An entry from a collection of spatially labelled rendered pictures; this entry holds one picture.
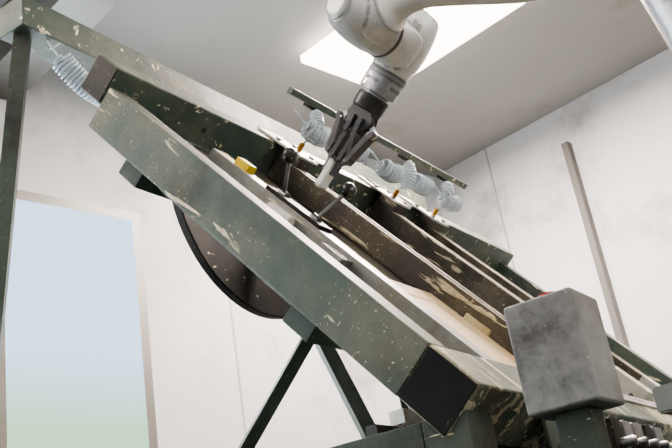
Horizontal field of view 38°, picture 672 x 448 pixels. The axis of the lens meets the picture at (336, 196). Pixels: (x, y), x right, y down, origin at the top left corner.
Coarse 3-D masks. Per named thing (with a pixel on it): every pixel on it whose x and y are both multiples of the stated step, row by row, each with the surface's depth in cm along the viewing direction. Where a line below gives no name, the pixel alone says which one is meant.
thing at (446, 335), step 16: (224, 160) 238; (240, 176) 233; (256, 192) 229; (288, 208) 222; (304, 224) 218; (320, 240) 214; (336, 240) 215; (352, 256) 208; (352, 272) 207; (368, 272) 205; (384, 288) 201; (400, 288) 204; (400, 304) 198; (416, 304) 197; (416, 320) 195; (432, 320) 193; (432, 336) 192; (448, 336) 190; (464, 352) 187; (480, 352) 187
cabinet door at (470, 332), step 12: (408, 288) 224; (420, 300) 220; (432, 300) 227; (432, 312) 214; (444, 312) 223; (456, 324) 217; (468, 324) 225; (468, 336) 212; (480, 336) 219; (480, 348) 206; (492, 348) 215; (504, 360) 209
